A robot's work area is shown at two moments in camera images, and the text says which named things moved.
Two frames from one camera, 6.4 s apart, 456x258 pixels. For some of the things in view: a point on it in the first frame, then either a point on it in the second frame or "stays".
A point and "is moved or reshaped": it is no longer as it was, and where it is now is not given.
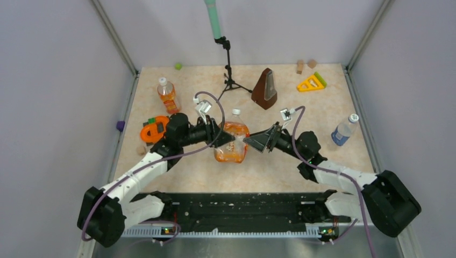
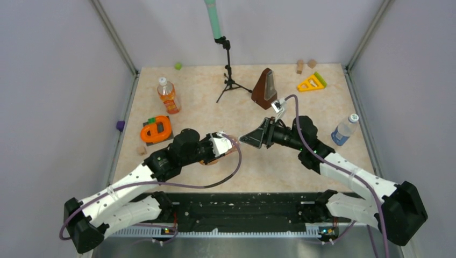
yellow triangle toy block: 311,84 stays
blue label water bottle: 344,130 stays
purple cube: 120,125 stays
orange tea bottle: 234,151 is moved or reshaped
